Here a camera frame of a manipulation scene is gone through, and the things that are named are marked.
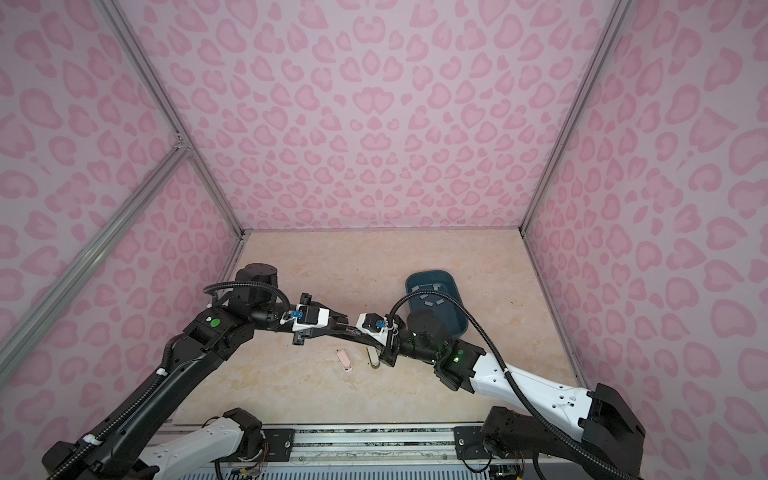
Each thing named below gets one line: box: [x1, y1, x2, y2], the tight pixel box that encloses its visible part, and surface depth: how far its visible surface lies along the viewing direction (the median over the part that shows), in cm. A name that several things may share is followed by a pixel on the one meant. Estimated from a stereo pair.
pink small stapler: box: [336, 348, 353, 372], surface depth 87 cm
